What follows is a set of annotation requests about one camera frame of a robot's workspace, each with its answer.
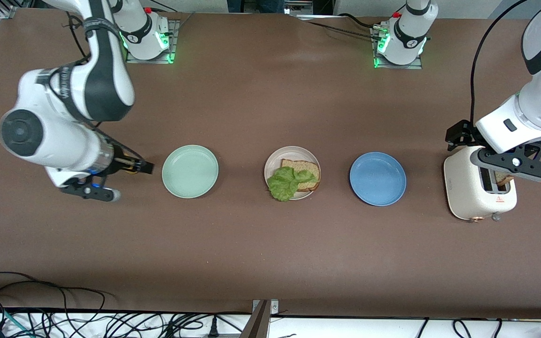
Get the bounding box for green lettuce leaf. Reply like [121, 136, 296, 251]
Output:
[267, 166, 318, 202]

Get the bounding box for light crust bread slice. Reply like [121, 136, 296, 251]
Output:
[281, 159, 321, 192]

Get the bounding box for green plate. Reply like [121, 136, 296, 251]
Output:
[162, 145, 219, 199]

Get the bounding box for blue plate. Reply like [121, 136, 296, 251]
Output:
[349, 152, 407, 207]

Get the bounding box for beige plate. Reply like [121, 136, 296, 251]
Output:
[264, 146, 321, 201]

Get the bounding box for silver clamp plate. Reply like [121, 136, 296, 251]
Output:
[252, 299, 280, 315]

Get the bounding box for white toaster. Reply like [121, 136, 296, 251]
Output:
[443, 143, 518, 222]

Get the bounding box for black corrugated conduit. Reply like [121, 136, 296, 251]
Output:
[305, 20, 380, 42]

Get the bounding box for person legs blue jeans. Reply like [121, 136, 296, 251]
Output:
[227, 0, 290, 14]

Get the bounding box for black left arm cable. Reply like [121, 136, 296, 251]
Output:
[469, 0, 532, 125]

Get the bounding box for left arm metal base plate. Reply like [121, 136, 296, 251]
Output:
[373, 26, 424, 70]

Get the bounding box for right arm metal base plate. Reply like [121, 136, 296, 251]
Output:
[126, 19, 180, 64]

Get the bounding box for black loose cable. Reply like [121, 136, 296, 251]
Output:
[0, 271, 111, 310]

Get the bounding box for black cable tangle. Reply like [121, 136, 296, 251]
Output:
[0, 307, 252, 338]

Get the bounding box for grey camera mount pole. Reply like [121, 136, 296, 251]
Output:
[240, 300, 271, 338]

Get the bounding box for grey metal frame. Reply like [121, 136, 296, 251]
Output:
[286, 0, 314, 15]

